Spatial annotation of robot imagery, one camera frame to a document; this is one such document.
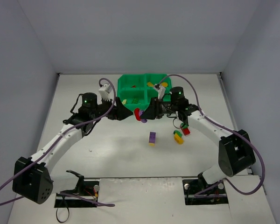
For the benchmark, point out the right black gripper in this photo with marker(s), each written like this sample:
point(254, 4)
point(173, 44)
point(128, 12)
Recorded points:
point(156, 109)

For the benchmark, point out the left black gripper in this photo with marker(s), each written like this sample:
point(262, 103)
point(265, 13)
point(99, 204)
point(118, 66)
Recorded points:
point(116, 109)

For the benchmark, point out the red arch lego brick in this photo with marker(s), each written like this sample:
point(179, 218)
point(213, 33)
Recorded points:
point(137, 114)

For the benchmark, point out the green lego plate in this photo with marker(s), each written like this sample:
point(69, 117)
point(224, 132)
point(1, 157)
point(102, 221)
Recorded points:
point(135, 101)

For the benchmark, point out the yellow lego plate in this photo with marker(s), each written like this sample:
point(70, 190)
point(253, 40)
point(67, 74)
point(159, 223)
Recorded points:
point(149, 84)

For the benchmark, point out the orange lego brick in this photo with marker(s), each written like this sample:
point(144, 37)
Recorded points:
point(164, 84)

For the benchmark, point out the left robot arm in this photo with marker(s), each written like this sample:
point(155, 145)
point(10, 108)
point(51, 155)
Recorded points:
point(33, 179)

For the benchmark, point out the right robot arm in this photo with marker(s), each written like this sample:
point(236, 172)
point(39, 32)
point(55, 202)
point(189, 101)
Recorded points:
point(234, 152)

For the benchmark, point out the purple flower lego brick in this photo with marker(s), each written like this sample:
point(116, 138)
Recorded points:
point(152, 137)

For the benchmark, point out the green four-compartment bin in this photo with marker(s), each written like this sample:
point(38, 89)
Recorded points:
point(142, 91)

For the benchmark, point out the dark green lego piece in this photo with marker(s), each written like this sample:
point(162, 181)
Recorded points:
point(178, 133)

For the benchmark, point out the yellow curved lego brick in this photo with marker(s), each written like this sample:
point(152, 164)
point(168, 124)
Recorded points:
point(178, 139)

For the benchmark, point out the red square lego brick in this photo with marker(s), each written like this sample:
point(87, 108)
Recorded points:
point(185, 131)

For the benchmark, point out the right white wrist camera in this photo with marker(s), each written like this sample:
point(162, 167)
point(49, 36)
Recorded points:
point(160, 90)

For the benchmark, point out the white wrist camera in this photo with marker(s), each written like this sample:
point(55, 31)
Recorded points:
point(104, 92)
point(160, 90)

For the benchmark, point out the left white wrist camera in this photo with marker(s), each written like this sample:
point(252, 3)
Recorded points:
point(104, 92)

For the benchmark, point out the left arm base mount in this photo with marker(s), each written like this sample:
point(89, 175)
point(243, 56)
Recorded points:
point(84, 188)

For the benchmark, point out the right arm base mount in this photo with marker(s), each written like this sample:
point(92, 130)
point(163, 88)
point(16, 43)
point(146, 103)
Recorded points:
point(196, 193)

